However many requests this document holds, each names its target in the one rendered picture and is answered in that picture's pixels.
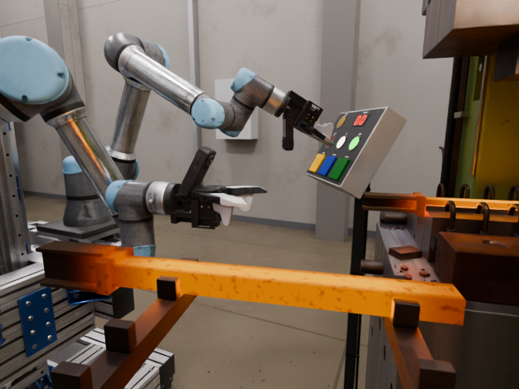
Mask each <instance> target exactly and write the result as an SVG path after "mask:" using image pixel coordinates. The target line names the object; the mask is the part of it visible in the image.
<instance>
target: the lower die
mask: <svg viewBox="0 0 519 389"><path fill-rule="evenodd" d="M444 208H445V205H426V206H425V214H424V216H418V215H416V214H415V213H408V218H407V227H406V228H407V229H408V231H409V233H410V235H411V236H412V238H413V239H414V241H415V242H416V244H417V246H418V247H419V249H420V250H422V254H423V255H424V257H425V258H426V260H427V262H434V263H435V259H436V252H434V251H433V250H432V249H431V237H432V235H433V234H435V233H436V234H438V233H439V232H446V230H447V229H448V228H449V217H450V209H449V212H445V211H444ZM489 209H490V219H489V225H488V232H489V235H499V236H510V237H514V233H516V230H517V221H518V211H517V209H516V210H515V212H514V216H511V215H508V210H509V209H506V208H489ZM475 211H476V207H462V206H456V220H455V226H454V229H455V230H456V233H466V234H478V235H479V234H480V231H481V229H482V224H483V209H482V210H481V214H476V213H475ZM414 233H415V238H414Z"/></svg>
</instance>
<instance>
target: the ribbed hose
mask: <svg viewBox="0 0 519 389"><path fill-rule="evenodd" d="M453 61H454V62H453V70H452V76H451V77H452V78H451V81H452V82H451V83H452V84H450V85H451V88H450V91H451V92H449V93H450V96H449V97H450V98H449V106H448V107H449V108H448V112H447V113H448V114H447V115H448V117H447V125H446V135H445V142H444V143H445V144H444V145H445V146H444V148H443V149H444V152H443V154H444V155H443V162H442V170H441V173H442V174H441V177H440V178H441V179H440V180H441V181H440V183H444V185H445V190H446V191H445V198H447V193H448V186H449V173H450V166H451V158H452V152H453V139H454V132H455V126H456V125H455V124H456V118H454V113H456V112H457V105H458V98H459V91H460V78H461V71H462V64H463V57H454V60H453Z"/></svg>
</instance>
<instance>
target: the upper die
mask: <svg viewBox="0 0 519 389"><path fill-rule="evenodd" d="M517 34H519V0H432V1H431V2H430V4H429V6H428V7H427V9H426V24H425V33H424V42H423V51H422V58H423V59H438V58H453V57H468V56H497V50H498V46H499V45H500V44H501V43H503V42H505V41H507V40H508V39H510V38H512V37H514V36H516V35H517Z"/></svg>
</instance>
